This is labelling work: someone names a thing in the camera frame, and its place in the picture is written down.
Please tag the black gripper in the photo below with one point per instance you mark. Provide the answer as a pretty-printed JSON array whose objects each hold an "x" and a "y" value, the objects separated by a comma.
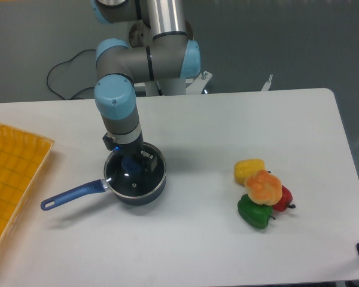
[{"x": 130, "y": 146}]

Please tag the blue saucepan with handle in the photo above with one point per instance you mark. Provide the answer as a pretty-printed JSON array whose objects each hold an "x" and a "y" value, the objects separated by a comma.
[{"x": 92, "y": 187}]

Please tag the glass lid blue knob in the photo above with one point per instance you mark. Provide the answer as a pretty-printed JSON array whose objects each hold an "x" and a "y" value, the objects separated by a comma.
[{"x": 125, "y": 178}]

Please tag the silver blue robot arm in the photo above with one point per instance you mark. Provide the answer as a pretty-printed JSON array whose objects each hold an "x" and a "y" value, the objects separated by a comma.
[{"x": 170, "y": 55}]

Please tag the yellow bell pepper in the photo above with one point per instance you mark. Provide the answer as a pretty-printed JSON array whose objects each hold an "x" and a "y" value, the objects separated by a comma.
[{"x": 245, "y": 168}]

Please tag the orange bell pepper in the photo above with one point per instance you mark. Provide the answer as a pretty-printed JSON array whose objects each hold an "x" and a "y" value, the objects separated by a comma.
[{"x": 263, "y": 188}]

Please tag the green bell pepper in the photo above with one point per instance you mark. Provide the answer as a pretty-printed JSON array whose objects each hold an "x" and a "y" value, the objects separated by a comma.
[{"x": 256, "y": 215}]

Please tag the yellow plastic basket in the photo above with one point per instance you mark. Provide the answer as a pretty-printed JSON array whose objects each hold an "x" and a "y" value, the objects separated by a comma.
[{"x": 22, "y": 155}]

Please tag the red bell pepper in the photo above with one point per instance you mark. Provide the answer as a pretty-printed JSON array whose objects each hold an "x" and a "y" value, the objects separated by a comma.
[{"x": 286, "y": 201}]

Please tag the white base bracket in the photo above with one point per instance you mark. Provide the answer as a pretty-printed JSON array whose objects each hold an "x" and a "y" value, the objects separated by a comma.
[{"x": 194, "y": 85}]

